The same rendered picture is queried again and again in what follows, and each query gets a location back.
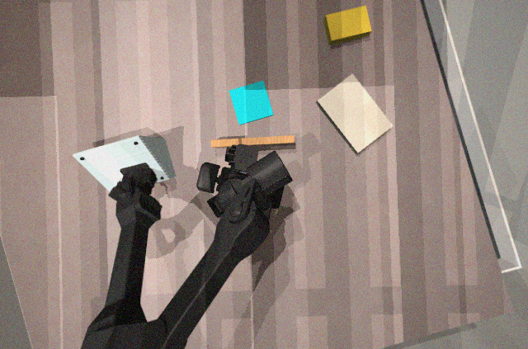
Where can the cream flat rectangular panel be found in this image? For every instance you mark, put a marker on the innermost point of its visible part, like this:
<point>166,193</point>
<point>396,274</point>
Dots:
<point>354,114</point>

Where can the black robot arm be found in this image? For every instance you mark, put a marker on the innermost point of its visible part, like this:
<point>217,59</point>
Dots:
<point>240,231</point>

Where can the tan wooden curved bar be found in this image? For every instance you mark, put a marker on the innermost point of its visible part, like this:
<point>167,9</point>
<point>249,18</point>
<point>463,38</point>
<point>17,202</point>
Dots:
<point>220,143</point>

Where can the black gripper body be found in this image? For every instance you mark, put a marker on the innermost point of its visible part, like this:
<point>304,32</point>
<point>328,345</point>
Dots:
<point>208,177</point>

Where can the yellow rectangular block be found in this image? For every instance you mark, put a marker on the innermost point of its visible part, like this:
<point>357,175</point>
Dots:
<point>347,25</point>

